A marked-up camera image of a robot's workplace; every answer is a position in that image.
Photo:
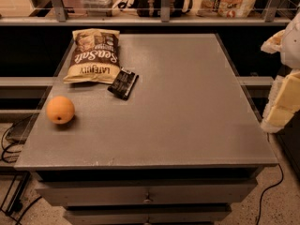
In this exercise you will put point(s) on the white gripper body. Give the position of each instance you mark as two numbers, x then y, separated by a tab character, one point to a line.
292	49

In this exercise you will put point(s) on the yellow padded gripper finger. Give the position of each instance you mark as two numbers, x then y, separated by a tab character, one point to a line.
273	44
283	102

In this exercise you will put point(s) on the metal shelf rack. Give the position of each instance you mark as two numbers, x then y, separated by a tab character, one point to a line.
71	13

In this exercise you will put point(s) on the colourful snack bag on shelf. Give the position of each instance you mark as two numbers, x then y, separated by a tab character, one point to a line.
226	8

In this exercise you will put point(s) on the grey drawer cabinet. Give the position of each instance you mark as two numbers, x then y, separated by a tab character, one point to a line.
186	138

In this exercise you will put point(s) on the black backpack on shelf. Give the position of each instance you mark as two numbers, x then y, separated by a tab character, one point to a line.
152	8

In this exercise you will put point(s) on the black snack wrapper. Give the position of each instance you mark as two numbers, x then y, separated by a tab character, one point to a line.
123	84

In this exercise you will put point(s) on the drawer knob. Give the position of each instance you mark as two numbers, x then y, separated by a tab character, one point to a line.
147	201

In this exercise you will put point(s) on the sea salt chips bag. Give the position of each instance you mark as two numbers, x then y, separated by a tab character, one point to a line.
95	57

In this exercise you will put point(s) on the orange fruit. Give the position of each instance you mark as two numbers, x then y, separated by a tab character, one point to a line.
60	110

